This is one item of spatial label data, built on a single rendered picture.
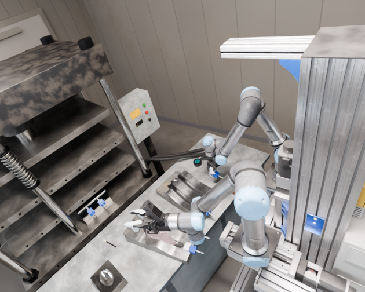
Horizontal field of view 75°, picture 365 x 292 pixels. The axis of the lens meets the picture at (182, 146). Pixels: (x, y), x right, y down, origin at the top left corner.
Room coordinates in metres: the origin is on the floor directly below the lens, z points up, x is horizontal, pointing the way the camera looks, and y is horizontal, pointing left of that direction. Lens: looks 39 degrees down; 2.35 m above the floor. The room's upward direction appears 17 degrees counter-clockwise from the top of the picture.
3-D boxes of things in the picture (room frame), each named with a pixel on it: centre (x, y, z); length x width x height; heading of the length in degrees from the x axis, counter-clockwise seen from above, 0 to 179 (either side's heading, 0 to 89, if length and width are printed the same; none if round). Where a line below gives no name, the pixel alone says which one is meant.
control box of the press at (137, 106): (1.97, 0.32, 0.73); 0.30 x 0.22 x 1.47; 127
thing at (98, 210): (1.60, 0.99, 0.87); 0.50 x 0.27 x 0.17; 37
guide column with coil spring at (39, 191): (1.26, 1.01, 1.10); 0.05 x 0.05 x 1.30
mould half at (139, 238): (1.00, 0.31, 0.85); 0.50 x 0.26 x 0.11; 54
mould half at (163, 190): (1.28, 0.08, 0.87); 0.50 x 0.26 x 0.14; 37
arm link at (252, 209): (0.53, -0.19, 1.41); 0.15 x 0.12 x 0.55; 160
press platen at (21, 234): (1.67, 1.11, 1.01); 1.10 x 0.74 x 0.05; 127
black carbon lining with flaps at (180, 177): (1.26, 0.07, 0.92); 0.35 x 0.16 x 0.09; 37
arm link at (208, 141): (1.31, -0.19, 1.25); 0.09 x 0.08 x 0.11; 68
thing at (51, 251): (1.63, 1.08, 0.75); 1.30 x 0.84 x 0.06; 127
